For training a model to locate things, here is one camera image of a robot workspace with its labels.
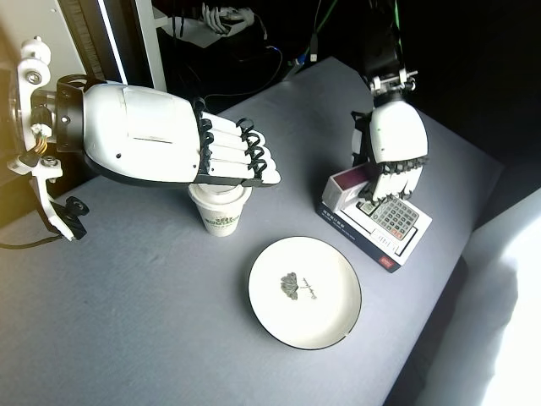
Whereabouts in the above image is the white paper cup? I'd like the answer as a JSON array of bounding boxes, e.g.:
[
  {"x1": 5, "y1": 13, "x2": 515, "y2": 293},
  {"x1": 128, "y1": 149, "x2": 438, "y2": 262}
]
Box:
[{"x1": 188, "y1": 184, "x2": 254, "y2": 238}]

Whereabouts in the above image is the black cable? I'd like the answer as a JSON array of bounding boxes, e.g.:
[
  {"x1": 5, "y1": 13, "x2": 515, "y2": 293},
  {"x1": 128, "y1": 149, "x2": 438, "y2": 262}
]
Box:
[{"x1": 203, "y1": 44, "x2": 284, "y2": 119}]

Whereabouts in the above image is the grey table cloth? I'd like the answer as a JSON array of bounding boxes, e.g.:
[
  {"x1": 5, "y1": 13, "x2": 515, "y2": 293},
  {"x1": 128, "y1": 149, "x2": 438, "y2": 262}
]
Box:
[{"x1": 0, "y1": 57, "x2": 506, "y2": 406}]

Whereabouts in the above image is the white cabinet panel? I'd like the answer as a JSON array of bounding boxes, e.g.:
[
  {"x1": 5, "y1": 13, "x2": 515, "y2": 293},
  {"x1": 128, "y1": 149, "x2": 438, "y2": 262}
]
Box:
[{"x1": 0, "y1": 0, "x2": 101, "y2": 85}]

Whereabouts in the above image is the green cable with plug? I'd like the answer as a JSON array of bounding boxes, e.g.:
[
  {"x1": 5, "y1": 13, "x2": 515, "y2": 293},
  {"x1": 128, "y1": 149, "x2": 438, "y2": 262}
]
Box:
[{"x1": 309, "y1": 0, "x2": 340, "y2": 63}]

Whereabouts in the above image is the small maroon box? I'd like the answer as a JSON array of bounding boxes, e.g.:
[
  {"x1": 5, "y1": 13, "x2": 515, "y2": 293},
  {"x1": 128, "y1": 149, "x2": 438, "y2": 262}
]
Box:
[{"x1": 321, "y1": 163, "x2": 381, "y2": 214}]

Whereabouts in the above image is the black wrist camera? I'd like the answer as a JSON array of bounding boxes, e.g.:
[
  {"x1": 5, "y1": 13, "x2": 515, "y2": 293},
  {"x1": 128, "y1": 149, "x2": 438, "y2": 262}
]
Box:
[{"x1": 54, "y1": 195, "x2": 90, "y2": 241}]

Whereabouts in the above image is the white calculator box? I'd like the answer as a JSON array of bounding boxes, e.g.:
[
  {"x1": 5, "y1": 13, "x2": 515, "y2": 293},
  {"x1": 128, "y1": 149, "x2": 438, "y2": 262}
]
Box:
[{"x1": 314, "y1": 185, "x2": 434, "y2": 274}]

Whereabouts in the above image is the white sheet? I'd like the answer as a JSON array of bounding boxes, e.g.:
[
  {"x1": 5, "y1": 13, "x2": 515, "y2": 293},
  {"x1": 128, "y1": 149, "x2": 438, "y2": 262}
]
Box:
[{"x1": 162, "y1": 16, "x2": 225, "y2": 51}]

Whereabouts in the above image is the spare white robot hand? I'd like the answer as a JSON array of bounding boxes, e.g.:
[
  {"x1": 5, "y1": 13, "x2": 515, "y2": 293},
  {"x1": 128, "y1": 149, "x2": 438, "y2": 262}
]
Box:
[{"x1": 200, "y1": 2, "x2": 257, "y2": 38}]

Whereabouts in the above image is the white frame post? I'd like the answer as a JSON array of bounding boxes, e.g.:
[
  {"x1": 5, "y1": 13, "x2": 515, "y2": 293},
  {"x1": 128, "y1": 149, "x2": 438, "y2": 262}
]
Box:
[{"x1": 134, "y1": 0, "x2": 172, "y2": 115}]

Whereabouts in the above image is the white plate with dark rim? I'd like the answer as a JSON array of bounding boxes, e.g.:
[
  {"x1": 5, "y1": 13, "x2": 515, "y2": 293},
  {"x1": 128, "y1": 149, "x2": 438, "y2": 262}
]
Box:
[{"x1": 247, "y1": 235, "x2": 363, "y2": 350}]

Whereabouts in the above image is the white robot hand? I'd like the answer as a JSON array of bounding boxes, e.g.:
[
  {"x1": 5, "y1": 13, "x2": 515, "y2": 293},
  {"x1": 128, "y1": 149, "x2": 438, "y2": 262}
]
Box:
[
  {"x1": 81, "y1": 83, "x2": 282, "y2": 189},
  {"x1": 350, "y1": 101, "x2": 430, "y2": 203}
]

